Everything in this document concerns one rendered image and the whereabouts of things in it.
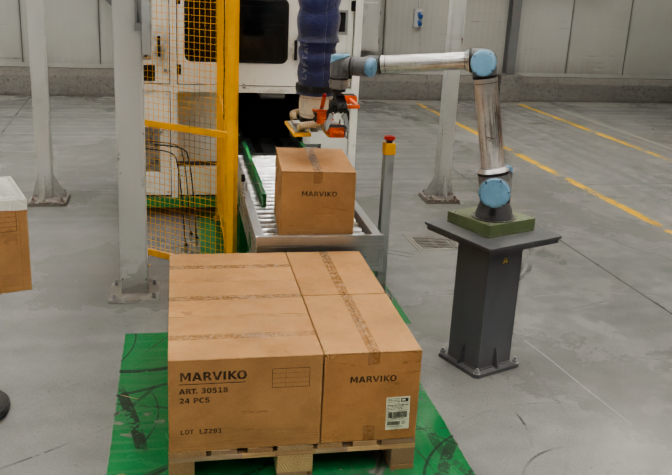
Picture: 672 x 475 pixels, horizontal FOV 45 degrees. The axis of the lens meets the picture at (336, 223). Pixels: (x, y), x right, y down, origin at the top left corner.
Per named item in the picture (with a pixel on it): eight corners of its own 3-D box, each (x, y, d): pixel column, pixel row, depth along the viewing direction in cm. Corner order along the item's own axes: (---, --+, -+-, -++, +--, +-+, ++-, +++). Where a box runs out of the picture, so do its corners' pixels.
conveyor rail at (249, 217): (228, 169, 655) (228, 146, 649) (234, 169, 656) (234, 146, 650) (254, 271, 439) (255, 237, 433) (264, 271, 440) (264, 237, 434)
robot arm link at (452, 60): (498, 46, 394) (361, 52, 411) (497, 47, 383) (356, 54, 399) (498, 70, 397) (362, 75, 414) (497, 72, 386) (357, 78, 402)
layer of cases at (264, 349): (170, 325, 430) (169, 254, 418) (355, 319, 449) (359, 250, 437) (168, 453, 318) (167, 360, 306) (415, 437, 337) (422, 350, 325)
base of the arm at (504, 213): (497, 210, 428) (499, 192, 425) (520, 219, 411) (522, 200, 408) (467, 213, 420) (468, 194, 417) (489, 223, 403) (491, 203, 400)
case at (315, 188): (274, 211, 498) (275, 147, 486) (338, 212, 504) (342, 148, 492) (279, 242, 441) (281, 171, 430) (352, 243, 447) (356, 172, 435)
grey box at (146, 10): (143, 51, 474) (142, -2, 465) (152, 51, 475) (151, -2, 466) (142, 54, 455) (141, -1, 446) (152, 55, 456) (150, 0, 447)
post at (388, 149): (372, 294, 522) (382, 141, 492) (382, 294, 523) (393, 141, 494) (375, 299, 516) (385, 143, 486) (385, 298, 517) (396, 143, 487)
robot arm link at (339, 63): (348, 54, 388) (328, 53, 390) (347, 81, 392) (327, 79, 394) (353, 53, 397) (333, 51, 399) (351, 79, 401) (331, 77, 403)
